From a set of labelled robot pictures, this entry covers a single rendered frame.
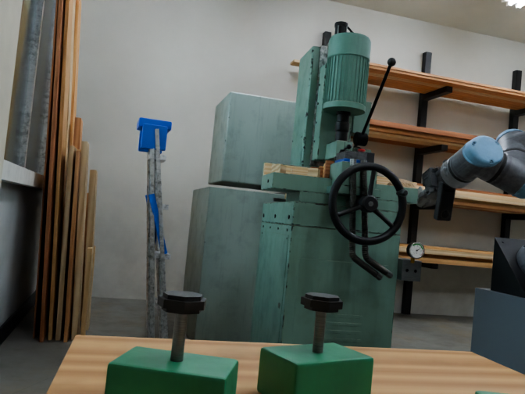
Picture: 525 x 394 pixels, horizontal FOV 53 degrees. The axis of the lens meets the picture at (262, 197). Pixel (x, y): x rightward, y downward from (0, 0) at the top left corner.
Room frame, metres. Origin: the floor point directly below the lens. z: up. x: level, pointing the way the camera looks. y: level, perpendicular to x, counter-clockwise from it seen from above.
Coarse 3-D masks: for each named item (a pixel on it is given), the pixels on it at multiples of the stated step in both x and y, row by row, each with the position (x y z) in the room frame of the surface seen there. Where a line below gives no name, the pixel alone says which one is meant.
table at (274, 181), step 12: (264, 180) 2.09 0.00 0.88; (276, 180) 1.95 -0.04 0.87; (288, 180) 1.95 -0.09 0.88; (300, 180) 1.96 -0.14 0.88; (312, 180) 1.97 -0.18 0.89; (324, 180) 1.98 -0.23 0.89; (324, 192) 1.98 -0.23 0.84; (348, 192) 1.90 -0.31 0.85; (360, 192) 1.91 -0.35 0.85; (384, 192) 2.03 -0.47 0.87; (408, 192) 2.05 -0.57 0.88
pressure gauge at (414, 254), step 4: (412, 244) 1.99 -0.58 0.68; (416, 244) 1.99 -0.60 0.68; (420, 244) 2.00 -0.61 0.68; (408, 248) 2.00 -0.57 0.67; (412, 248) 1.99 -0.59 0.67; (416, 248) 1.99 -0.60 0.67; (420, 248) 2.00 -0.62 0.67; (408, 252) 2.00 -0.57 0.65; (412, 252) 1.99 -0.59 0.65; (416, 252) 1.99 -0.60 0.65; (420, 252) 2.00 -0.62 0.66; (412, 256) 1.99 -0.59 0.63; (416, 256) 1.99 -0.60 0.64; (420, 256) 2.00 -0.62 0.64; (412, 260) 2.01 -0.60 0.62
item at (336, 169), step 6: (342, 162) 1.90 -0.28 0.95; (348, 162) 1.90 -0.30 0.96; (330, 168) 2.02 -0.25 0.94; (336, 168) 1.95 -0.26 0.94; (342, 168) 1.90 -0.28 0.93; (330, 174) 2.01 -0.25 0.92; (336, 174) 1.95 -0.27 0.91; (348, 180) 1.90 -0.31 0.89; (360, 180) 1.91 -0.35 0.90; (360, 186) 1.91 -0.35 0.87
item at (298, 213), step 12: (264, 204) 2.49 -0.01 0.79; (276, 204) 2.25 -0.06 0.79; (288, 204) 2.04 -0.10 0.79; (300, 204) 1.97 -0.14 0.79; (312, 204) 1.98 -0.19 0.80; (324, 204) 1.99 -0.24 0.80; (264, 216) 2.46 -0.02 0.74; (276, 216) 2.23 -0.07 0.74; (288, 216) 2.00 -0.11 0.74; (300, 216) 1.97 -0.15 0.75; (312, 216) 1.98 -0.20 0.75; (324, 216) 1.99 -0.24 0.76; (348, 216) 2.00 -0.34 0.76; (360, 216) 2.01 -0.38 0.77; (372, 216) 2.02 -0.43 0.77; (384, 216) 2.03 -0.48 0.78; (396, 216) 2.04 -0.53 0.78; (348, 228) 2.00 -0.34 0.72; (360, 228) 2.01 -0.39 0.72; (372, 228) 2.02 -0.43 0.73; (384, 228) 2.03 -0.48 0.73
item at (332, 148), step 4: (328, 144) 2.21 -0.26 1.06; (332, 144) 2.16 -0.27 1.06; (336, 144) 2.11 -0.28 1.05; (340, 144) 2.11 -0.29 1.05; (344, 144) 2.12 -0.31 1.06; (348, 144) 2.12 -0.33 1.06; (352, 144) 2.12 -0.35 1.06; (328, 148) 2.21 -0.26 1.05; (332, 148) 2.16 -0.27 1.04; (336, 148) 2.11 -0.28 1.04; (340, 148) 2.11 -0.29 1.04; (344, 148) 2.12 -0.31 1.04; (328, 152) 2.20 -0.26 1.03; (332, 152) 2.15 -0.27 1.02; (336, 152) 2.11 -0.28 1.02; (328, 156) 2.20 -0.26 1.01; (332, 156) 2.15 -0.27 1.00; (332, 160) 2.24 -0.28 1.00
